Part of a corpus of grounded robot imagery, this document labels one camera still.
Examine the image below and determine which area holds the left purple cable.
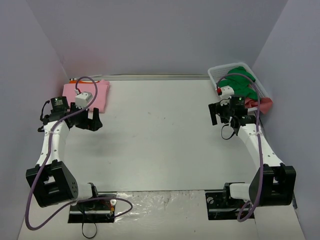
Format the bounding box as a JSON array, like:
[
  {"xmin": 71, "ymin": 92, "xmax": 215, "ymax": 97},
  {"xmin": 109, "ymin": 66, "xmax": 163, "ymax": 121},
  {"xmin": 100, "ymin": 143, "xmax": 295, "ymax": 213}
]
[{"xmin": 24, "ymin": 76, "xmax": 134, "ymax": 230}]

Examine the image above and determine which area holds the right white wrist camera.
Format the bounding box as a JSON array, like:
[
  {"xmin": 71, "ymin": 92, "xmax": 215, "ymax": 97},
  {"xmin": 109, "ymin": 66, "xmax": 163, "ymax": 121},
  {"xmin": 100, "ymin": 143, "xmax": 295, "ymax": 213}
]
[{"xmin": 216, "ymin": 85, "xmax": 235, "ymax": 100}]

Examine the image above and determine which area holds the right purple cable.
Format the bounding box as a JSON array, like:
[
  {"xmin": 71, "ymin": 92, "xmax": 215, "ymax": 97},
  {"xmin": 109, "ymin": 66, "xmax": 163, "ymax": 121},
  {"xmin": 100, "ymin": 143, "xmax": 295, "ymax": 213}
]
[{"xmin": 216, "ymin": 72, "xmax": 264, "ymax": 223}]

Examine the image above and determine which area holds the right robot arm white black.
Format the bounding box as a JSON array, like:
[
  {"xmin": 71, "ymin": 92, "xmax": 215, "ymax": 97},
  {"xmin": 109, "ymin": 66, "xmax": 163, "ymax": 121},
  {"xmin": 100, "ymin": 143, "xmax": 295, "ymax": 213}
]
[{"xmin": 208, "ymin": 95, "xmax": 297, "ymax": 207}]

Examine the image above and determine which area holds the white plastic basket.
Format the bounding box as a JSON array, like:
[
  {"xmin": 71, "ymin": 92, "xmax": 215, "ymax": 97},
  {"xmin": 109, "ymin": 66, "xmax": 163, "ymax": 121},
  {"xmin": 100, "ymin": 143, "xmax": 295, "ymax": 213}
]
[{"xmin": 208, "ymin": 62, "xmax": 269, "ymax": 113}]

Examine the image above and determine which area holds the folded orange t shirt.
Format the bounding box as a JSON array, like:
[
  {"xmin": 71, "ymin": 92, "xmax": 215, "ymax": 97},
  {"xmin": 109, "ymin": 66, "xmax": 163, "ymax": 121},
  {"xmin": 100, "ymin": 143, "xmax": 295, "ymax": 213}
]
[{"xmin": 68, "ymin": 78, "xmax": 93, "ymax": 84}]

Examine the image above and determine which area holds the folded pink t shirt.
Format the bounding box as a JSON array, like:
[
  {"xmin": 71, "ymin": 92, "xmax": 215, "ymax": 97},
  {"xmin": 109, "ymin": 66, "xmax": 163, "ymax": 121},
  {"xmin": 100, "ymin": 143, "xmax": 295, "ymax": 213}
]
[{"xmin": 62, "ymin": 80, "xmax": 110, "ymax": 113}]

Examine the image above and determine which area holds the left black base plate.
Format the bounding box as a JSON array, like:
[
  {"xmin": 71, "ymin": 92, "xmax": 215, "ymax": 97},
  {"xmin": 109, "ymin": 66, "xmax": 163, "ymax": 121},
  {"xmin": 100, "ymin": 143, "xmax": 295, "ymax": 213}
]
[{"xmin": 67, "ymin": 200, "xmax": 116, "ymax": 224}]

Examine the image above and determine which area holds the red t shirt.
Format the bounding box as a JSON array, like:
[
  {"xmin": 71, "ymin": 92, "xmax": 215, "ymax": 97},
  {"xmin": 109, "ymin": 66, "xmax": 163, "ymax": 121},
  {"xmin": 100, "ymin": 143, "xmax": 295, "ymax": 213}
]
[{"xmin": 244, "ymin": 97, "xmax": 273, "ymax": 115}]

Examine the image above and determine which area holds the green t shirt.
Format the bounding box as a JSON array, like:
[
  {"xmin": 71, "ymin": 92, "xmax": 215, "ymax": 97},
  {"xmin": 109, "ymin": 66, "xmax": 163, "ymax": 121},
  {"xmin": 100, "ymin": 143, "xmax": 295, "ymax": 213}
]
[{"xmin": 218, "ymin": 66, "xmax": 258, "ymax": 101}]

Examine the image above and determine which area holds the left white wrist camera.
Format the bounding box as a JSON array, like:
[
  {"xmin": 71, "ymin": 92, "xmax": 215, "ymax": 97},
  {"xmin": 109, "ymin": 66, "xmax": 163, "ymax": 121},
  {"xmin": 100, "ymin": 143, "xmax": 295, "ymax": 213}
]
[{"xmin": 75, "ymin": 92, "xmax": 93, "ymax": 109}]

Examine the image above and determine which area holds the purple cable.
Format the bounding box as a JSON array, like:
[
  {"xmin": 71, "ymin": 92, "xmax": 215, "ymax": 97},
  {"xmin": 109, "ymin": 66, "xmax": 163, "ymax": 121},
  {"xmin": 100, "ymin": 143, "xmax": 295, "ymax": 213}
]
[
  {"xmin": 216, "ymin": 72, "xmax": 264, "ymax": 223},
  {"xmin": 24, "ymin": 76, "xmax": 134, "ymax": 230}
]

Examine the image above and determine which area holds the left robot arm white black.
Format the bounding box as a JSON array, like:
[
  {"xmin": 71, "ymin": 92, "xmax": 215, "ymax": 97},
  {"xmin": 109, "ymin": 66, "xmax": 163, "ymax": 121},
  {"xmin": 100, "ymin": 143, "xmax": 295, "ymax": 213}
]
[{"xmin": 25, "ymin": 96, "xmax": 103, "ymax": 208}]

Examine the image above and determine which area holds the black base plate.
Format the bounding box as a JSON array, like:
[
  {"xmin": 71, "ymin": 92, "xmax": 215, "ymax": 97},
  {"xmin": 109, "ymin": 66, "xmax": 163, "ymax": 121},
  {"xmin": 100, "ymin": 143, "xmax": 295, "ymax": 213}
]
[
  {"xmin": 67, "ymin": 200, "xmax": 116, "ymax": 224},
  {"xmin": 205, "ymin": 190, "xmax": 245, "ymax": 221}
]

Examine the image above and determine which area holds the thin black cable loop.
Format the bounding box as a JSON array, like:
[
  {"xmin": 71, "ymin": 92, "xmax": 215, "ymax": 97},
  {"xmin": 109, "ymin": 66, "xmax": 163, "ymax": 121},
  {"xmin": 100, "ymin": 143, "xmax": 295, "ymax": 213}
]
[{"xmin": 81, "ymin": 221, "xmax": 98, "ymax": 239}]

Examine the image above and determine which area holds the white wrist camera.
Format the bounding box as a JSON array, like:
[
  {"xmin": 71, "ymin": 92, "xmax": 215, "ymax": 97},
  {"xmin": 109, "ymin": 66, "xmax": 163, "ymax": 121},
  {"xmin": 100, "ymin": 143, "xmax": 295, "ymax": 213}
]
[
  {"xmin": 75, "ymin": 92, "xmax": 93, "ymax": 109},
  {"xmin": 216, "ymin": 85, "xmax": 235, "ymax": 100}
]

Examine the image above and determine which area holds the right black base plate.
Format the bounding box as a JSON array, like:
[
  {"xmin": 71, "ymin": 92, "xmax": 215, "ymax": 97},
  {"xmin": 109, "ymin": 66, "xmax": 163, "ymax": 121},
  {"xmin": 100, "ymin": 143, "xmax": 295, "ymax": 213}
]
[{"xmin": 205, "ymin": 190, "xmax": 245, "ymax": 221}]

